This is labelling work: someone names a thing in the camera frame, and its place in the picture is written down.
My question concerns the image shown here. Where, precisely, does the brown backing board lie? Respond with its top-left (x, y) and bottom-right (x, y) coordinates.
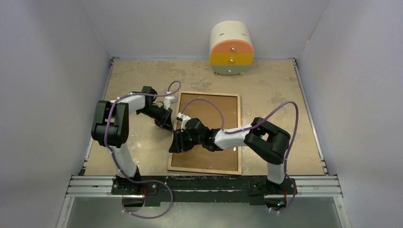
top-left (171, 94), bottom-right (238, 172)

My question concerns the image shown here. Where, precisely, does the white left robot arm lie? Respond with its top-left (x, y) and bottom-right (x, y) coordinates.
top-left (91, 86), bottom-right (177, 195)

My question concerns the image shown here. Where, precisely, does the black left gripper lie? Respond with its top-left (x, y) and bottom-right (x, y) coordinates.
top-left (137, 105), bottom-right (174, 132)

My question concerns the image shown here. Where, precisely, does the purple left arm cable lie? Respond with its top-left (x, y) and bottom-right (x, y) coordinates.
top-left (104, 80), bottom-right (173, 220)

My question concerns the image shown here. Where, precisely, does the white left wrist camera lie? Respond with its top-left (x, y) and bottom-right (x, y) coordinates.
top-left (163, 95), bottom-right (179, 110)

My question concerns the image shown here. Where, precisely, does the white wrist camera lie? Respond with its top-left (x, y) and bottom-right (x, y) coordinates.
top-left (163, 95), bottom-right (179, 110)
top-left (176, 113), bottom-right (191, 124)

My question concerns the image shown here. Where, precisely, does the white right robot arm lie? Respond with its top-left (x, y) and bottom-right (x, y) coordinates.
top-left (169, 114), bottom-right (295, 193)

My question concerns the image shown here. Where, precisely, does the wooden picture frame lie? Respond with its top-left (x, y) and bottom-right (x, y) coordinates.
top-left (167, 91), bottom-right (242, 176)

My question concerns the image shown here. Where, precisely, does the small round drawer cabinet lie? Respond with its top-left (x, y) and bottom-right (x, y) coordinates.
top-left (209, 20), bottom-right (254, 76)

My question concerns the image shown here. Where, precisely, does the aluminium rail frame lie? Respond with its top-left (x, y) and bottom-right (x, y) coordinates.
top-left (58, 59), bottom-right (350, 228)

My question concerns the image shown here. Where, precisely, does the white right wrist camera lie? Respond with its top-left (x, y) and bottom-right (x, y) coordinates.
top-left (176, 113), bottom-right (191, 124)

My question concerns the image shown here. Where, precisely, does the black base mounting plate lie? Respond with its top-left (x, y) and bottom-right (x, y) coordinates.
top-left (111, 175), bottom-right (297, 209)

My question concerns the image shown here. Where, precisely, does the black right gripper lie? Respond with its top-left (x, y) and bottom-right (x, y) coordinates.
top-left (170, 128), bottom-right (203, 154)

